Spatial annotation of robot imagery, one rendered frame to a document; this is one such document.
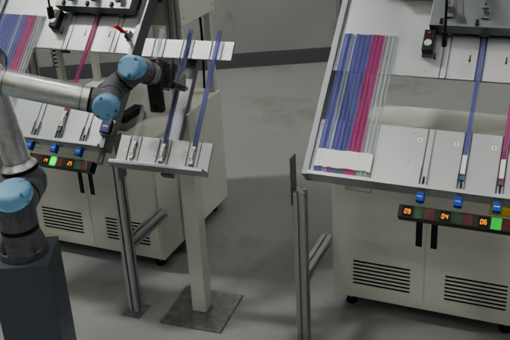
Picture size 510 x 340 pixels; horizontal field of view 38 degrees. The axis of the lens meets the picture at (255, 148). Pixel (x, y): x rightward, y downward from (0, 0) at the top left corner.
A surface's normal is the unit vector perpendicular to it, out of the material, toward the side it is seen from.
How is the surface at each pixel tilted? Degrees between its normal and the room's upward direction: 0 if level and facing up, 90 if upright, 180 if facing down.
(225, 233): 0
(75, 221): 90
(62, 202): 90
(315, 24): 90
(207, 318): 0
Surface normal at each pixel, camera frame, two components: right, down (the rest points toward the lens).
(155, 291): -0.05, -0.92
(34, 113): -0.32, -0.36
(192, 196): -0.33, 0.39
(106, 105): 0.05, 0.39
